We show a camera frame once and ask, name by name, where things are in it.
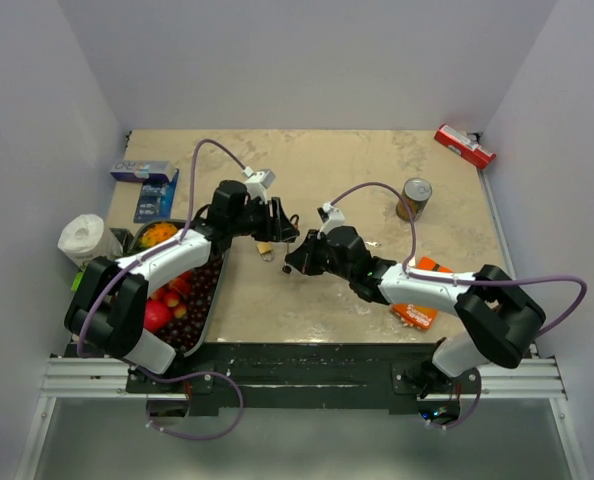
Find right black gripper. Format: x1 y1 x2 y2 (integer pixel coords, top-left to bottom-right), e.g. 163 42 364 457
287 229 355 281

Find grey fruit tray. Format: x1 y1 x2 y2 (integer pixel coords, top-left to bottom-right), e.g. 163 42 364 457
126 217 232 359

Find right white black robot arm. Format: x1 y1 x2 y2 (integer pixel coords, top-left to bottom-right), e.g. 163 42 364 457
285 226 546 393

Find aluminium rail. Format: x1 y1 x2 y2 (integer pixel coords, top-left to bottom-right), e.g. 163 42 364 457
40 358 567 400

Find small peach fruits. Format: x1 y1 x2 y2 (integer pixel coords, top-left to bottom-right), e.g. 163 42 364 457
149 270 193 319

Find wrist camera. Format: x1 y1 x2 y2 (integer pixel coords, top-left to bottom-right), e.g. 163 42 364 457
317 202 345 238
242 167 276 203

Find red cardboard box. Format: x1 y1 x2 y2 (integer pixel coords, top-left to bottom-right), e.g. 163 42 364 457
434 124 497 170

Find brass padlock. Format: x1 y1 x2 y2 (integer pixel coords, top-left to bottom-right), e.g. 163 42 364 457
257 242 274 262

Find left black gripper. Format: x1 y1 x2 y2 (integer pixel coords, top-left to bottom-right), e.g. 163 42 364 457
229 197 299 243

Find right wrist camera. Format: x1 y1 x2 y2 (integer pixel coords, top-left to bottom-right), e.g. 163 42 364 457
317 202 345 238

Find paper towel roll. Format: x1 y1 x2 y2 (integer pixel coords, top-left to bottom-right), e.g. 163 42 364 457
57 214 123 270

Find orange flower pineapple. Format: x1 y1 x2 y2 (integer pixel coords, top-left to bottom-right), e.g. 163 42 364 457
133 221 179 251

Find red apple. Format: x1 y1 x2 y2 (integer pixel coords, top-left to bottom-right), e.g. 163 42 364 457
144 299 173 333

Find tin can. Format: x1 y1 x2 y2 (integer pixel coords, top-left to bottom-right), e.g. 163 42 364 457
396 178 432 222

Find purple grapes bunch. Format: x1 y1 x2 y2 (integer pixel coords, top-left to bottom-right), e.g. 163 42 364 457
156 254 225 354

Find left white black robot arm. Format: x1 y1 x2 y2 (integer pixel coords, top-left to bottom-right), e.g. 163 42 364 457
64 180 299 392

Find orange blister pack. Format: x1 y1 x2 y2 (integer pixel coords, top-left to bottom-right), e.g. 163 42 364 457
391 257 451 331

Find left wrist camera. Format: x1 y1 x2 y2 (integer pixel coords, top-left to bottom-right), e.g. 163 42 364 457
242 167 276 203

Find blue white box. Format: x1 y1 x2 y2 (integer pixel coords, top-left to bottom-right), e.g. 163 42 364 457
110 160 176 183

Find green box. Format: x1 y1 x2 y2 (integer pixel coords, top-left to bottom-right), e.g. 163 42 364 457
71 270 85 292

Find blue blister pack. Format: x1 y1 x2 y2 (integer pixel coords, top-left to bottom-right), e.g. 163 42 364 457
133 170 179 224

